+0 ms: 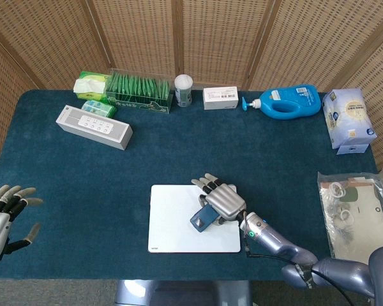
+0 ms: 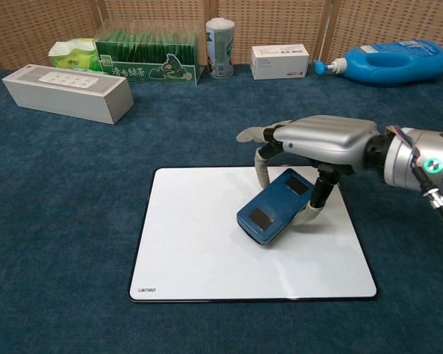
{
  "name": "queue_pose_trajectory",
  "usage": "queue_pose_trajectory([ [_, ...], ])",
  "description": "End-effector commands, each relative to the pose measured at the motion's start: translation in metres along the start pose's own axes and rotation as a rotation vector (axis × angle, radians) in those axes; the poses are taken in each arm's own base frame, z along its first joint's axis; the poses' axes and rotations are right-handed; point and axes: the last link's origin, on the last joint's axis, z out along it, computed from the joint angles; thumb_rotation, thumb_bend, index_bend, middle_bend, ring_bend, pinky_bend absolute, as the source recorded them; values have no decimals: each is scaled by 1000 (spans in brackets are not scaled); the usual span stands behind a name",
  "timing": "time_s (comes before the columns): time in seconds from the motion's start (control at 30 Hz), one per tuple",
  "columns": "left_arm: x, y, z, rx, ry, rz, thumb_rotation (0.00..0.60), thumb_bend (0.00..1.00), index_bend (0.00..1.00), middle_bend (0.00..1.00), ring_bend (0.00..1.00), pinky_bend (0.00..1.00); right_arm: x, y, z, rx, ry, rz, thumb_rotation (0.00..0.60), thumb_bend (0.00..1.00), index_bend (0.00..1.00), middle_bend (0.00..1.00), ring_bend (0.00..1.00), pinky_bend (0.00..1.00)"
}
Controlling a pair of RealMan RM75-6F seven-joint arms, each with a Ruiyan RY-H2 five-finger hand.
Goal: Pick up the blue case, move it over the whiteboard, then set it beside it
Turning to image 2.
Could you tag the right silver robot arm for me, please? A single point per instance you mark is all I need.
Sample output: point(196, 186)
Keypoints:
point(402, 166)

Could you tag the woven wooden folding screen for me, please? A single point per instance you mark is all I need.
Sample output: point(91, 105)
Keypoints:
point(280, 22)

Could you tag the blue pump detergent bottle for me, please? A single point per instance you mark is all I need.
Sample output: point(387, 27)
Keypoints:
point(421, 70)

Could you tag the long grey speaker box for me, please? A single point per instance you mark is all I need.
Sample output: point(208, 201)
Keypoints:
point(59, 97)

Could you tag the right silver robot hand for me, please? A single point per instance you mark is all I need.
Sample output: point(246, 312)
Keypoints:
point(325, 138)

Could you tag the clear green tea box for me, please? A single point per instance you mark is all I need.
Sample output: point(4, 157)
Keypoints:
point(133, 70)

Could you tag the blue whiteboard eraser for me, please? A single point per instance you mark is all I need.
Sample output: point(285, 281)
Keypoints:
point(273, 206)

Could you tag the small white carton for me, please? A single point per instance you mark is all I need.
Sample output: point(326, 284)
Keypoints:
point(278, 64)

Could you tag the white dry-erase board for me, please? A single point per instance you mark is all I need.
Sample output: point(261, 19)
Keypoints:
point(206, 265)

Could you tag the teal table mat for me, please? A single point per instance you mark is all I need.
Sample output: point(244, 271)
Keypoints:
point(59, 221)

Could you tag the green tissue pack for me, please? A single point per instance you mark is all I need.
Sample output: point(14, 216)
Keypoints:
point(75, 59)

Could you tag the white green round canister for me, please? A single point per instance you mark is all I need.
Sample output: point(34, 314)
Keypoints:
point(219, 48)

